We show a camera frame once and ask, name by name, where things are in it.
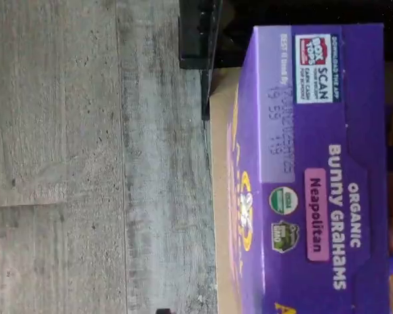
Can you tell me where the purple box pink patch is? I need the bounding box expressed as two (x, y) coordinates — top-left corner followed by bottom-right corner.
(228, 22), (391, 314)

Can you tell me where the wooden shelf board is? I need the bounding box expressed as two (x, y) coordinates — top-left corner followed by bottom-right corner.
(206, 63), (246, 314)

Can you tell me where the black metal shelf rack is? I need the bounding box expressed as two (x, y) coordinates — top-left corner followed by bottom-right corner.
(178, 0), (393, 120)

